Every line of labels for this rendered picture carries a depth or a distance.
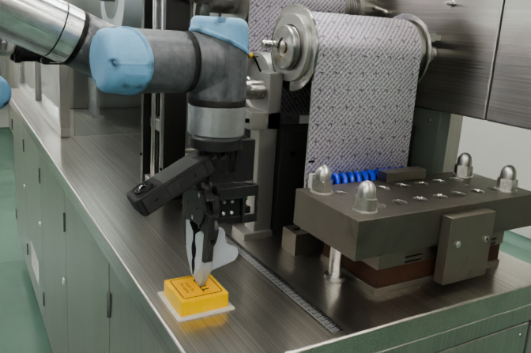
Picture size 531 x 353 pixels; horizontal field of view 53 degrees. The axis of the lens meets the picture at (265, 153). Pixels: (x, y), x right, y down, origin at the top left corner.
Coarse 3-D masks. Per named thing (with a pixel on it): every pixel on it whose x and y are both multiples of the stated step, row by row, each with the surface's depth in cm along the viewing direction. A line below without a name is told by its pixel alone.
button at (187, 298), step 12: (192, 276) 78; (168, 288) 75; (180, 288) 74; (192, 288) 74; (204, 288) 74; (216, 288) 75; (168, 300) 75; (180, 300) 71; (192, 300) 71; (204, 300) 72; (216, 300) 73; (180, 312) 71; (192, 312) 72
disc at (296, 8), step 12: (288, 12) 93; (300, 12) 90; (276, 24) 97; (312, 24) 87; (312, 36) 87; (312, 48) 87; (312, 60) 88; (312, 72) 88; (288, 84) 94; (300, 84) 91
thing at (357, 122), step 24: (312, 96) 89; (336, 96) 92; (360, 96) 94; (384, 96) 97; (408, 96) 100; (312, 120) 90; (336, 120) 93; (360, 120) 96; (384, 120) 98; (408, 120) 101; (312, 144) 92; (336, 144) 94; (360, 144) 97; (384, 144) 100; (408, 144) 103; (312, 168) 93; (336, 168) 95; (360, 168) 98
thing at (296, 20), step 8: (288, 16) 92; (296, 16) 90; (280, 24) 94; (288, 24) 92; (296, 24) 90; (304, 24) 88; (304, 32) 88; (304, 40) 88; (304, 48) 88; (304, 56) 88; (304, 64) 88; (280, 72) 95; (288, 72) 93; (296, 72) 90; (288, 80) 93
